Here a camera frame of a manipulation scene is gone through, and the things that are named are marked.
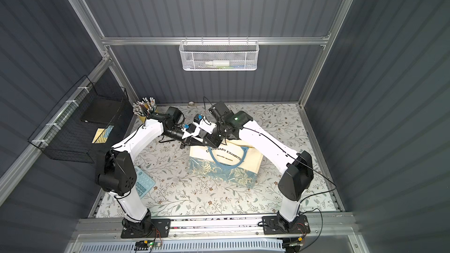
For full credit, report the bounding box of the white perforated cable duct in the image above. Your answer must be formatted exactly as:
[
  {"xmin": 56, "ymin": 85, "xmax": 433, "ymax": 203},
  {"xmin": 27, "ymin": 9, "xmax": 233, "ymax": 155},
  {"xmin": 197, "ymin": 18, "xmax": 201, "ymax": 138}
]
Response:
[{"xmin": 79, "ymin": 238, "xmax": 285, "ymax": 253}]

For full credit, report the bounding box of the floral patterned table mat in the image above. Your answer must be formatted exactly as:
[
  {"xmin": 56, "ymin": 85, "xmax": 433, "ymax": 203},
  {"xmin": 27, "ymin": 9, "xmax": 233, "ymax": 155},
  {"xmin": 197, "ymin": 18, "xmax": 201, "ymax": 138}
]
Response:
[{"xmin": 95, "ymin": 103, "xmax": 338, "ymax": 219}]

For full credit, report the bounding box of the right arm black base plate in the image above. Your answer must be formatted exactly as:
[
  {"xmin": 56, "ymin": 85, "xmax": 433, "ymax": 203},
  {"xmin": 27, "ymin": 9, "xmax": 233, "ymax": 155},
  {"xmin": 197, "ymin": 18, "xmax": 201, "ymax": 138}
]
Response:
[{"xmin": 258, "ymin": 214, "xmax": 311, "ymax": 235}]

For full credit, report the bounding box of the white bottle in basket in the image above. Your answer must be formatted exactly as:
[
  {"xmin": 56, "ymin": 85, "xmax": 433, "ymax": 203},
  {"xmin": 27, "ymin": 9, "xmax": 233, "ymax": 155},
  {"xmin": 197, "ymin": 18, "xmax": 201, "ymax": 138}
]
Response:
[{"xmin": 205, "ymin": 60, "xmax": 230, "ymax": 67}]

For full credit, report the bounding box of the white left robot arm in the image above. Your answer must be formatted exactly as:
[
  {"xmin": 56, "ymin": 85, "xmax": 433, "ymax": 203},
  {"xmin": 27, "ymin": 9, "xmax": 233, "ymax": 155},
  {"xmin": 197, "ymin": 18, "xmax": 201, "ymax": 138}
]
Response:
[{"xmin": 95, "ymin": 107, "xmax": 203, "ymax": 223}]

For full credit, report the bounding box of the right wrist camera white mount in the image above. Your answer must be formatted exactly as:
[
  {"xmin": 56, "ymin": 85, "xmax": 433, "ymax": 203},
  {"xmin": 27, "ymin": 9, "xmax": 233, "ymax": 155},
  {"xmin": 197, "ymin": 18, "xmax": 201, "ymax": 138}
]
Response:
[{"xmin": 194, "ymin": 114, "xmax": 217, "ymax": 134}]

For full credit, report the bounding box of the yellow sticky note pad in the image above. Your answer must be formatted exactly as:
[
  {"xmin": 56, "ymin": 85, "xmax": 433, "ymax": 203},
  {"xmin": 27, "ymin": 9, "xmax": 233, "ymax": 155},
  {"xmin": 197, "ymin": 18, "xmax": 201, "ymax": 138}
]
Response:
[{"xmin": 91, "ymin": 125, "xmax": 114, "ymax": 144}]

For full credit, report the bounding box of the teal desk calculator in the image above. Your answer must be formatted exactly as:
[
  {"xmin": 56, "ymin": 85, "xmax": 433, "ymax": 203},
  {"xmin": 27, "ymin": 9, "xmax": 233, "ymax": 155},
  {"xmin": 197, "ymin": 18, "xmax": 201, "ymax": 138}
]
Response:
[{"xmin": 134, "ymin": 166, "xmax": 155, "ymax": 199}]

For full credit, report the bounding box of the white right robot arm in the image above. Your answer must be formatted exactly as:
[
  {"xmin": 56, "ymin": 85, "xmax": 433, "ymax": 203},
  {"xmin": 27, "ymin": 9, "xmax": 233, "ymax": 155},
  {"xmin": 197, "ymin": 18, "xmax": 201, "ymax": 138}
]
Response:
[{"xmin": 208, "ymin": 101, "xmax": 314, "ymax": 224}]

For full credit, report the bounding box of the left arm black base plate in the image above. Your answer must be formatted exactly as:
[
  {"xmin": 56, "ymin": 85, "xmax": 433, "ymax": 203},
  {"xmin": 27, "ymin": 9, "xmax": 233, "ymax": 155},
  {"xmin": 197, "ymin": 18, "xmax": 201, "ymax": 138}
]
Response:
[{"xmin": 121, "ymin": 219, "xmax": 171, "ymax": 239}]

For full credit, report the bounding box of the black wire side basket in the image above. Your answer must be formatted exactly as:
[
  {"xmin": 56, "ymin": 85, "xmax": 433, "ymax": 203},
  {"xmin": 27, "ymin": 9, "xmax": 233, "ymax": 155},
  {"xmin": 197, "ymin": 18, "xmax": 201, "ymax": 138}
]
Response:
[{"xmin": 28, "ymin": 71, "xmax": 133, "ymax": 164}]

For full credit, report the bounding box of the cream canvas tote bag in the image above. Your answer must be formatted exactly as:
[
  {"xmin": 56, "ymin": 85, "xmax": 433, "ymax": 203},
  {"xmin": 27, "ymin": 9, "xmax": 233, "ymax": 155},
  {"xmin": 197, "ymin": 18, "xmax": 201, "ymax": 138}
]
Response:
[{"xmin": 189, "ymin": 140, "xmax": 263, "ymax": 189}]

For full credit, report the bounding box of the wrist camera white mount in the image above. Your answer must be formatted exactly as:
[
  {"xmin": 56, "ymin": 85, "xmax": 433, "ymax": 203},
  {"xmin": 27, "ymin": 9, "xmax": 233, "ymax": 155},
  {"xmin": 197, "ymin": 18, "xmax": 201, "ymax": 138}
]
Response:
[
  {"xmin": 194, "ymin": 114, "xmax": 217, "ymax": 134},
  {"xmin": 182, "ymin": 123, "xmax": 200, "ymax": 139}
]

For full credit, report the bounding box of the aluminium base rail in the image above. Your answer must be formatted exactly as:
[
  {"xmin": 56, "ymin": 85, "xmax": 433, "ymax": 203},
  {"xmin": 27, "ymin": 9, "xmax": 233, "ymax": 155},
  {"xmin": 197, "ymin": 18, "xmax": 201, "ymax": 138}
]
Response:
[{"xmin": 70, "ymin": 212, "xmax": 360, "ymax": 242}]

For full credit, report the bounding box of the white wire wall basket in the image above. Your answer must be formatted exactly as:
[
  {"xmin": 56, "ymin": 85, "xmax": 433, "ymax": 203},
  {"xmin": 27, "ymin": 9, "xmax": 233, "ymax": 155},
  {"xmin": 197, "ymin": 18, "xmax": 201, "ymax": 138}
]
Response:
[{"xmin": 179, "ymin": 41, "xmax": 260, "ymax": 71}]

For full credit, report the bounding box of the black notebook in basket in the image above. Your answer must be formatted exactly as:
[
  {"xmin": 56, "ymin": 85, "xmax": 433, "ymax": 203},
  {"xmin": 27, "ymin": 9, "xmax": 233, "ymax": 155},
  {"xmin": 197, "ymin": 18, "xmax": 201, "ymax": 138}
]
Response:
[{"xmin": 80, "ymin": 97, "xmax": 122, "ymax": 125}]

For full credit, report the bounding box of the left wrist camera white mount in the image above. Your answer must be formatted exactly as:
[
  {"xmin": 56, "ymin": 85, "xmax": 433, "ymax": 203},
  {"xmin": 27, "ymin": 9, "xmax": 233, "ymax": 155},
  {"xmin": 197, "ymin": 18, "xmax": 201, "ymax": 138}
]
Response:
[{"xmin": 182, "ymin": 123, "xmax": 200, "ymax": 139}]

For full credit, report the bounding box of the bundle of pencils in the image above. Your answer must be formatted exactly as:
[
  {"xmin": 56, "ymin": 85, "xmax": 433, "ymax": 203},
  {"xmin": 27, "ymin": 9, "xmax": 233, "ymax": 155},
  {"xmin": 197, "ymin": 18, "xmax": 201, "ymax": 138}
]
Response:
[{"xmin": 132, "ymin": 97, "xmax": 157, "ymax": 117}]

